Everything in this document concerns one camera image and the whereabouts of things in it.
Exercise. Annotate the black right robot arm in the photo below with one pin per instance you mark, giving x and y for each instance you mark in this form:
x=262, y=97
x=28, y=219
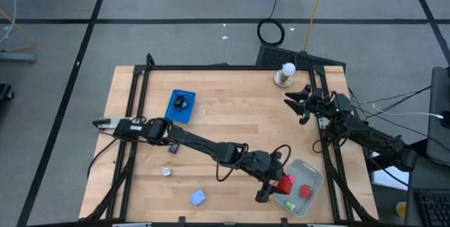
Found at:
x=372, y=139

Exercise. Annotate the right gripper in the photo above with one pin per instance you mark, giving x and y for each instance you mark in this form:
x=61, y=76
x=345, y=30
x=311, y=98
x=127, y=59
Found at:
x=332, y=107

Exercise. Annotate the black small digital display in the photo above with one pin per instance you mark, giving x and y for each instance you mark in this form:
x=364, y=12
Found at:
x=179, y=102

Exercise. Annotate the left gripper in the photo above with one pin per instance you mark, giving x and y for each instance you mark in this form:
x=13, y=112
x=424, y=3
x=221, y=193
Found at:
x=262, y=167

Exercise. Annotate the grey laptop computer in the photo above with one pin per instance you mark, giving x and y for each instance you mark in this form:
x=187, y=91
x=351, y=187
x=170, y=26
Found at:
x=432, y=174

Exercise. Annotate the dark blue digital display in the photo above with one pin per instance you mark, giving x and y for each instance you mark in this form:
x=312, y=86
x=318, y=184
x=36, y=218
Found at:
x=174, y=148

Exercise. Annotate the blue plastic basket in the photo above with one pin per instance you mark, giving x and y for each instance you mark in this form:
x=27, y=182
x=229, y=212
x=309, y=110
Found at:
x=175, y=114

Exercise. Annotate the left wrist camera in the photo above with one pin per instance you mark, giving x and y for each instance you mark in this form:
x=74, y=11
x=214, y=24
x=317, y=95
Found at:
x=276, y=157

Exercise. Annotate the grey plastic tray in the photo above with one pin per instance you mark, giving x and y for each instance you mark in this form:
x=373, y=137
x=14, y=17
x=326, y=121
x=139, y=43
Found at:
x=309, y=174

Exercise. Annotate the red rectangular block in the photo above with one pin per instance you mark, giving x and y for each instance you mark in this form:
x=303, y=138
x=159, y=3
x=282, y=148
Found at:
x=284, y=185
x=304, y=191

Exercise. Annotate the black aluminium table frame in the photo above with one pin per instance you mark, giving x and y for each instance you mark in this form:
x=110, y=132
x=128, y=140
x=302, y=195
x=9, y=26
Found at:
x=228, y=67

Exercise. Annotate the silver mounting plate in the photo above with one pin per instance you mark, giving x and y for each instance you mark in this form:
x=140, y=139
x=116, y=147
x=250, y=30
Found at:
x=323, y=123

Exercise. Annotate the green white power adapter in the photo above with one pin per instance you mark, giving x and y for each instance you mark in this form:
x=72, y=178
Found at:
x=289, y=205

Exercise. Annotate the small white-green cube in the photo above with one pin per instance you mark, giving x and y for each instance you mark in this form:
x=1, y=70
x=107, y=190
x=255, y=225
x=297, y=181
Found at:
x=167, y=171

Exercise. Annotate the white bulb lamp wooden base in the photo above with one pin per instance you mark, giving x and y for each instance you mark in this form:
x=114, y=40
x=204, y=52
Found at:
x=285, y=74

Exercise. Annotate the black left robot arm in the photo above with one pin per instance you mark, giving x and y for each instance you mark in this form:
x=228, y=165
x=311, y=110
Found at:
x=197, y=142

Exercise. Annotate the light blue power adapter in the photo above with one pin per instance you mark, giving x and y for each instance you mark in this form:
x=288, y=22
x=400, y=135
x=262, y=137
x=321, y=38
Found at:
x=198, y=197

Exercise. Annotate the black wheeled base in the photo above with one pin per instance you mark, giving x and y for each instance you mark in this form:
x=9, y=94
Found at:
x=5, y=91

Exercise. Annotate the yellow round object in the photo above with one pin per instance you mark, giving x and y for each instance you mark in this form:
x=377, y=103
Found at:
x=401, y=208

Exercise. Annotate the grey monitor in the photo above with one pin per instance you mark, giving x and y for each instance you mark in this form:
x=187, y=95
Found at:
x=439, y=114

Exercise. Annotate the black perforated mat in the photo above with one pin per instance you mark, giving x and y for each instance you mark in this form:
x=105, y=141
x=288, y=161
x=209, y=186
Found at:
x=281, y=56

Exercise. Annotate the white paper sheet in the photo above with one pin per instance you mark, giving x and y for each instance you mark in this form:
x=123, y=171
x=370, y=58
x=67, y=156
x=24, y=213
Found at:
x=390, y=181

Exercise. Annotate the black table clamp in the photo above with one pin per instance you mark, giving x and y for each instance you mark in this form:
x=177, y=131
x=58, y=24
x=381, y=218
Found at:
x=284, y=222
x=181, y=221

